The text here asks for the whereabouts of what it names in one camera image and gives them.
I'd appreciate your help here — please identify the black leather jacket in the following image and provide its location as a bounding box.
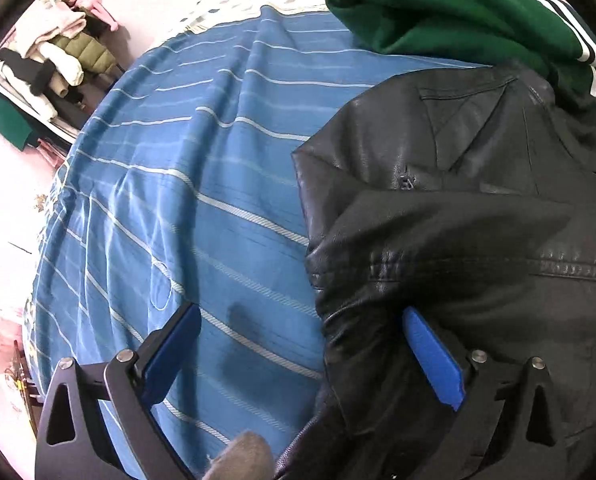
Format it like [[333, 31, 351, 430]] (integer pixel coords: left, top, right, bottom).
[[273, 62, 596, 480]]

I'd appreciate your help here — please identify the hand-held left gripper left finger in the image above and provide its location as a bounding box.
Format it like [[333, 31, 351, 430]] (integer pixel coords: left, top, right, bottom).
[[34, 302, 202, 480]]

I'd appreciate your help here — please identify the green striped sweatshirt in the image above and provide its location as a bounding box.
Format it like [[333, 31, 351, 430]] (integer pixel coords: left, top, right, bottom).
[[325, 0, 596, 106]]

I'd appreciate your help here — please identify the pile of clothes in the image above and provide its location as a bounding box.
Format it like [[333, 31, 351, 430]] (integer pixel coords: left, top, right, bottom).
[[0, 0, 126, 151]]

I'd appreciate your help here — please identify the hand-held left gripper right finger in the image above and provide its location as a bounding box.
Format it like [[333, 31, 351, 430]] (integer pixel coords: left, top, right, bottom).
[[402, 307, 572, 480]]

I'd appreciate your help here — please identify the blue striped bed sheet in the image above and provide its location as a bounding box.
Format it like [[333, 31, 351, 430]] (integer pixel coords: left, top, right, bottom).
[[22, 5, 494, 480]]

